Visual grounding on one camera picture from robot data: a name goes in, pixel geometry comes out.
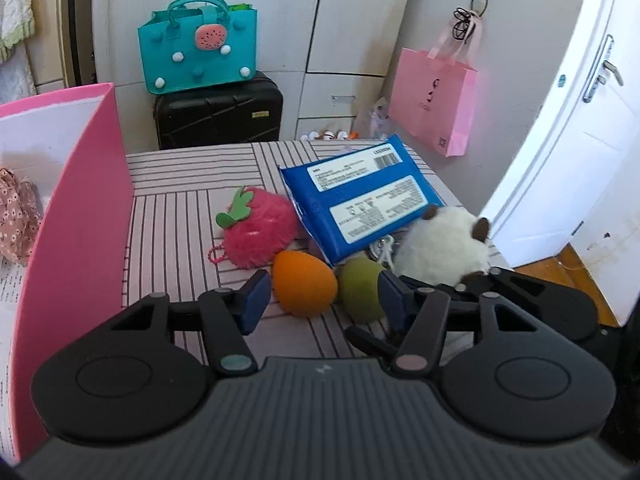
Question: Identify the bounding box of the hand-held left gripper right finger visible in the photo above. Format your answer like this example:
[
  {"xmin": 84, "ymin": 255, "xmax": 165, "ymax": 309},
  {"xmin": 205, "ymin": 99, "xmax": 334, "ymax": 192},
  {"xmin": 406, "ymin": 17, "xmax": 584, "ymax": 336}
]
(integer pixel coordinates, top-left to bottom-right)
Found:
[{"xmin": 378, "ymin": 272, "xmax": 566, "ymax": 375}]

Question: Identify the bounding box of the cluster of small bottles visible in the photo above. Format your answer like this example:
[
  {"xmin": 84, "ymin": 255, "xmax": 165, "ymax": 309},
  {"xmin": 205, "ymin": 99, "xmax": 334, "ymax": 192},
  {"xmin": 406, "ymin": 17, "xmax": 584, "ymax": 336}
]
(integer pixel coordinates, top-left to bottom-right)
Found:
[{"xmin": 300, "ymin": 129, "xmax": 361, "ymax": 142}]

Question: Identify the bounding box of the light blue knit garment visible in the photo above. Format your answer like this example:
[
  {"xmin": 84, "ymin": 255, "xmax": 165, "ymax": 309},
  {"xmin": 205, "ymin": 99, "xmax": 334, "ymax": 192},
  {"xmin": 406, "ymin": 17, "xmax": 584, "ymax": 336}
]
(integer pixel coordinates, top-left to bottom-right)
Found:
[{"xmin": 0, "ymin": 57, "xmax": 36, "ymax": 98}]

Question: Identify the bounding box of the striped tablecloth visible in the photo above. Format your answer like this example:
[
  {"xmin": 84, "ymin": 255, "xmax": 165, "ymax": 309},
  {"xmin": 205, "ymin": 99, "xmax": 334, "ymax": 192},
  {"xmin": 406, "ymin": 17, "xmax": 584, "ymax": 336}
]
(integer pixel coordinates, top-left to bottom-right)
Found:
[{"xmin": 122, "ymin": 139, "xmax": 511, "ymax": 361}]

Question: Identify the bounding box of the white knit sweater green trim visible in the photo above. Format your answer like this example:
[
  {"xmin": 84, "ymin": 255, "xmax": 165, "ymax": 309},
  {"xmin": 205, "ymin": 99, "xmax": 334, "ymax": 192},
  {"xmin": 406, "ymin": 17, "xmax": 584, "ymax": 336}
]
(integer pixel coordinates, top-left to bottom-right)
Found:
[{"xmin": 0, "ymin": 0, "xmax": 38, "ymax": 63}]

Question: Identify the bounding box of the teal felt tote bag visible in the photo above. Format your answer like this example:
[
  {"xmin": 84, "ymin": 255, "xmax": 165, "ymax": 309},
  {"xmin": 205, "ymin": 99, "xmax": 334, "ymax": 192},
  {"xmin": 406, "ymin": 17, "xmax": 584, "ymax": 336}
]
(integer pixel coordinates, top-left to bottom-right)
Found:
[{"xmin": 138, "ymin": 0, "xmax": 258, "ymax": 95}]

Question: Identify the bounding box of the clear plastic bag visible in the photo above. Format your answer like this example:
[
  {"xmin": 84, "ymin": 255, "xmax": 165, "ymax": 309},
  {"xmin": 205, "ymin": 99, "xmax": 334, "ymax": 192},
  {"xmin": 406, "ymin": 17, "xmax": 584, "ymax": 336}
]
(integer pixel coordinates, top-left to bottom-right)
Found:
[{"xmin": 352, "ymin": 97, "xmax": 396, "ymax": 138}]

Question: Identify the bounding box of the pink paper bag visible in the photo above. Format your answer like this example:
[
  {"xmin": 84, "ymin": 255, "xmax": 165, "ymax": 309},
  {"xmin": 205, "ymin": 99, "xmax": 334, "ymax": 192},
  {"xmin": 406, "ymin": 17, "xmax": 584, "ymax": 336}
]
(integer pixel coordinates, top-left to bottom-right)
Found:
[{"xmin": 388, "ymin": 30, "xmax": 478, "ymax": 157}]

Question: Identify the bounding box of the black suitcase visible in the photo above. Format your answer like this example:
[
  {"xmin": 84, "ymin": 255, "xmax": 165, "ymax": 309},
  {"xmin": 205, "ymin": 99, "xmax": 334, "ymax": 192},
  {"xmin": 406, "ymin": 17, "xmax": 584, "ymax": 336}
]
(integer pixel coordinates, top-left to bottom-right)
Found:
[{"xmin": 152, "ymin": 72, "xmax": 284, "ymax": 150}]

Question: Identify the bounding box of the white plush toy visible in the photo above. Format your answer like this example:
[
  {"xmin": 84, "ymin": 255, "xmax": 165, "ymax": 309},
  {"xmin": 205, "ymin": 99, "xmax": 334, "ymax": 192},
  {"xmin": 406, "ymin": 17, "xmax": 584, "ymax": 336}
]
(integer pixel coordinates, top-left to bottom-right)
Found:
[{"xmin": 392, "ymin": 205, "xmax": 492, "ymax": 286}]

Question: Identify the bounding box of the white door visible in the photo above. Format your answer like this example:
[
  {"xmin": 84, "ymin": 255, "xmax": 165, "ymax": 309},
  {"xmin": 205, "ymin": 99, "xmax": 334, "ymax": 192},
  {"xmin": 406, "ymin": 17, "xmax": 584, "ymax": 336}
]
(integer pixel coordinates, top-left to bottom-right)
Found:
[{"xmin": 480, "ymin": 0, "xmax": 640, "ymax": 326}]

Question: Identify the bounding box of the white wardrobe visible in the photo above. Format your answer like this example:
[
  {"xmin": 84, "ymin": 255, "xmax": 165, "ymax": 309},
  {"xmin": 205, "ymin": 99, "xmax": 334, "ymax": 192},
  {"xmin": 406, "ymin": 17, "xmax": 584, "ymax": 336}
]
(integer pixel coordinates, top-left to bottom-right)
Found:
[{"xmin": 92, "ymin": 0, "xmax": 418, "ymax": 148}]

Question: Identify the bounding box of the floral fabric pouch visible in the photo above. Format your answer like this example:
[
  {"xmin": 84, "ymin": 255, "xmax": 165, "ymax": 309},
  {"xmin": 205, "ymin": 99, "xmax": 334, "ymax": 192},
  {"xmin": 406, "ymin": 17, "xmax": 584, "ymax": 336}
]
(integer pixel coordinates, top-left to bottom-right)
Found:
[{"xmin": 0, "ymin": 167, "xmax": 43, "ymax": 266}]

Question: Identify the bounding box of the printed paper sheet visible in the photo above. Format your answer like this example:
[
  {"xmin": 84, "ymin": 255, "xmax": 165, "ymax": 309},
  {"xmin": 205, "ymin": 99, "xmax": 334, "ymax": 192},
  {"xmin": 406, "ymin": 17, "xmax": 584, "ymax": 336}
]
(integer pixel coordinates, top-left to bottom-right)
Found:
[{"xmin": 0, "ymin": 255, "xmax": 26, "ymax": 461}]

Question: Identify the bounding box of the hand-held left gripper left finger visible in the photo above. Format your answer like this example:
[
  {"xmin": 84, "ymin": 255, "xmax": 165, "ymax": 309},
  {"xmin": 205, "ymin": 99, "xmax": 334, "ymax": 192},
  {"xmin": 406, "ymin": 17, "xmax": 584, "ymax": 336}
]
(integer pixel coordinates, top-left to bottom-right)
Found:
[{"xmin": 100, "ymin": 270, "xmax": 272, "ymax": 378}]

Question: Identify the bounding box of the blue wet wipes pack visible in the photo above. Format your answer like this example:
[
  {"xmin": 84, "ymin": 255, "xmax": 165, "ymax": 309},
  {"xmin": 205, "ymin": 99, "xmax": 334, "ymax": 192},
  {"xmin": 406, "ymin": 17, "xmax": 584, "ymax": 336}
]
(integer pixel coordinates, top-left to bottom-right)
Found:
[{"xmin": 278, "ymin": 133, "xmax": 447, "ymax": 267}]

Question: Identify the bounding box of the green makeup sponge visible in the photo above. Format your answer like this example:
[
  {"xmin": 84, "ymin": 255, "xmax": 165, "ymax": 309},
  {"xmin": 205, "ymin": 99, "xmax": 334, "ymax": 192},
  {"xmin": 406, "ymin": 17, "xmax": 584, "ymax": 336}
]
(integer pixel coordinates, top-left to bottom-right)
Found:
[{"xmin": 336, "ymin": 256, "xmax": 388, "ymax": 322}]

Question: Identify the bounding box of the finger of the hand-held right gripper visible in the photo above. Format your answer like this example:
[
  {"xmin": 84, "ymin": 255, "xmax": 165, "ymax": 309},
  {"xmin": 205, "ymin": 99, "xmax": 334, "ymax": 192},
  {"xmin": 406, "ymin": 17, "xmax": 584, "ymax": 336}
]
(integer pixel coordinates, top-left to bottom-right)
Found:
[
  {"xmin": 345, "ymin": 325, "xmax": 401, "ymax": 358},
  {"xmin": 400, "ymin": 269, "xmax": 551, "ymax": 311}
]

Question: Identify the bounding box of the pink storage box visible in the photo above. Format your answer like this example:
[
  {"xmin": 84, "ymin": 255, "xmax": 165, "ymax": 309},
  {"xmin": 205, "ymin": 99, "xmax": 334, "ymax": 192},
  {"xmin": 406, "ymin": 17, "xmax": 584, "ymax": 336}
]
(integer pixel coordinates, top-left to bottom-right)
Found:
[{"xmin": 0, "ymin": 82, "xmax": 135, "ymax": 463}]

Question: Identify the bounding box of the pink strawberry plush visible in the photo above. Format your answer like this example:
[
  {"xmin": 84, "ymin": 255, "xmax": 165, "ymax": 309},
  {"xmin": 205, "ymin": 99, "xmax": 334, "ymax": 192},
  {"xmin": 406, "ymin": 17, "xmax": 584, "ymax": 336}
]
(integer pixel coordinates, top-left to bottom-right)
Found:
[{"xmin": 207, "ymin": 186, "xmax": 303, "ymax": 267}]

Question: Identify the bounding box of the orange makeup sponge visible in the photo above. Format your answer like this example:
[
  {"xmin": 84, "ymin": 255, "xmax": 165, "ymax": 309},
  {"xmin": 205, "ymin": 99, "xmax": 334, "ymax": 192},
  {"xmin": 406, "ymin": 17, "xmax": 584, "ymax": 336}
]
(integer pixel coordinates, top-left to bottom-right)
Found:
[{"xmin": 272, "ymin": 251, "xmax": 339, "ymax": 317}]

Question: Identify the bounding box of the metal door handle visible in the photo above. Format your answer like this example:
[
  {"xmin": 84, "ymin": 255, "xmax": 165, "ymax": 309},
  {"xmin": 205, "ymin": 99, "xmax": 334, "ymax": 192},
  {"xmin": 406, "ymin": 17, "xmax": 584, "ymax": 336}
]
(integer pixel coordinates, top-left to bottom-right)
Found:
[{"xmin": 582, "ymin": 35, "xmax": 624, "ymax": 104}]

